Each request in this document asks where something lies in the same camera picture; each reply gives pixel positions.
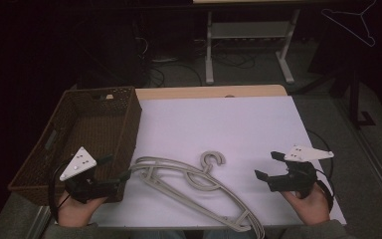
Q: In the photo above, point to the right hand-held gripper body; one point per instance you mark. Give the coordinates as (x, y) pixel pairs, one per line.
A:
(298, 179)

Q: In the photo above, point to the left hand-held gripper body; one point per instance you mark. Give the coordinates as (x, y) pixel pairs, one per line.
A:
(78, 164)

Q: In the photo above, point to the brown woven basket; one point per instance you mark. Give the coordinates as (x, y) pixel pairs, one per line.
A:
(93, 126)

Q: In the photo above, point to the person's right hand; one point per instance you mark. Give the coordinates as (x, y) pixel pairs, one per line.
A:
(310, 209)

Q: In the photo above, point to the person's left hand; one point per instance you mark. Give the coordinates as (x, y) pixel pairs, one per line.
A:
(76, 212)

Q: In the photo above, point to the white table mat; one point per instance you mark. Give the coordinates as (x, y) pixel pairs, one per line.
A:
(219, 126)

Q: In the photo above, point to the wooden table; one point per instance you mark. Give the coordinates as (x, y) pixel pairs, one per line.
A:
(209, 92)

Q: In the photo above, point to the black metal stand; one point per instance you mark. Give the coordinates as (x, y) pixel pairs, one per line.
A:
(354, 99)

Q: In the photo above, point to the white metal desk frame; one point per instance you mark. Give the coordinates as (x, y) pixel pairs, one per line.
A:
(245, 30)

